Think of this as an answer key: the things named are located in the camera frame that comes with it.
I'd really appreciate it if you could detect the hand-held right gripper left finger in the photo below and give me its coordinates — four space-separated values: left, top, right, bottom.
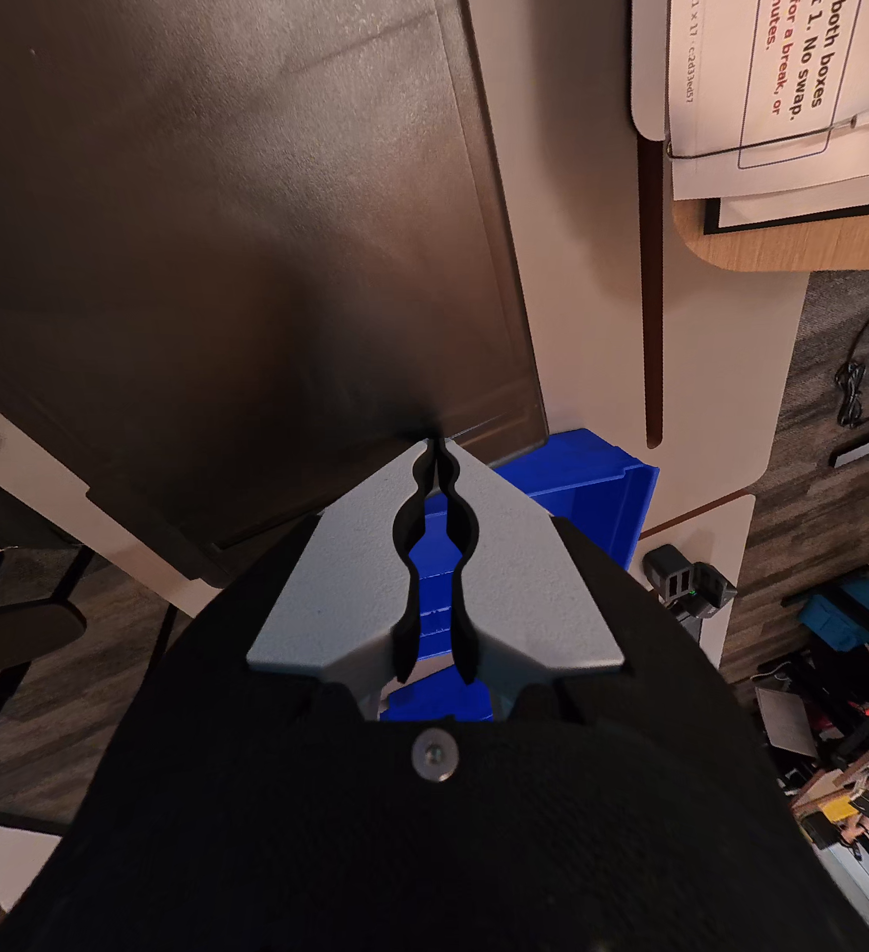
246 437 435 721

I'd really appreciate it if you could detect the grey flat pad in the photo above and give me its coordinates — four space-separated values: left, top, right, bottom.
754 684 818 760

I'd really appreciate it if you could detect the light wooden board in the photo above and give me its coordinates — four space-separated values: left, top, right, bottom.
673 197 869 272

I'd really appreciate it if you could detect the black framed card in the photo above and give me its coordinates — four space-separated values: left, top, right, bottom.
704 195 869 235

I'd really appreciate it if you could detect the black drawer cabinet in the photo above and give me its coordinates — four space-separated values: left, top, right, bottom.
0 0 551 589

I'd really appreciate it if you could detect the black battery charger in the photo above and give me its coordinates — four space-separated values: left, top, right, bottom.
643 544 696 603

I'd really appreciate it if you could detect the black action camera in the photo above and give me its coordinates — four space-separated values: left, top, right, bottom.
683 563 738 618

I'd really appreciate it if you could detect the white clipboard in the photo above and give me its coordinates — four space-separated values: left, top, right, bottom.
631 0 674 142

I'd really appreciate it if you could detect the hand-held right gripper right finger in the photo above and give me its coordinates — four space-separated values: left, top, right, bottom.
434 437 625 721

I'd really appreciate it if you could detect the blue plastic bin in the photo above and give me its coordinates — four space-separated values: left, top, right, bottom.
378 427 661 724

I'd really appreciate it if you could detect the blue tool bag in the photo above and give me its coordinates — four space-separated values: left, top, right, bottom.
799 576 869 652

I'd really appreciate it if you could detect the printed paper sheet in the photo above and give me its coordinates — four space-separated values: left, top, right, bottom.
669 0 869 200

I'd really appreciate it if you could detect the black wire clip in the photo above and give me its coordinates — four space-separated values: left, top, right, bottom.
665 100 869 159

